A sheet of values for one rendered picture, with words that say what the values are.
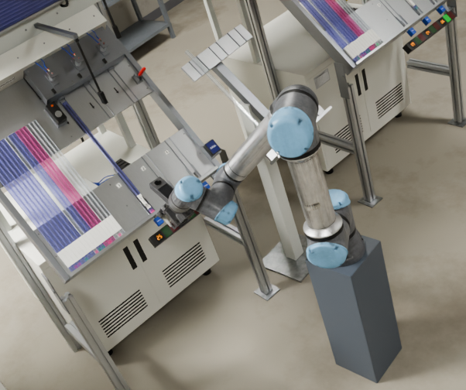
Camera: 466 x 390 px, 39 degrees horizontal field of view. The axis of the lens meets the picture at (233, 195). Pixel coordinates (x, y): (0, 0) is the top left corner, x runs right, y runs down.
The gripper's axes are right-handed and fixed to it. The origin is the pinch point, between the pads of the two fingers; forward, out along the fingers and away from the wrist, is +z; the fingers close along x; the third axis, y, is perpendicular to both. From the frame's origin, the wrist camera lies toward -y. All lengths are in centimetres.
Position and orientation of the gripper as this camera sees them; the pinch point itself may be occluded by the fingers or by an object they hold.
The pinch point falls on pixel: (163, 213)
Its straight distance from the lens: 220.9
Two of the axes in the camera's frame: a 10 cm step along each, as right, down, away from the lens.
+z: -2.8, 2.9, 9.1
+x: 7.2, -5.6, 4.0
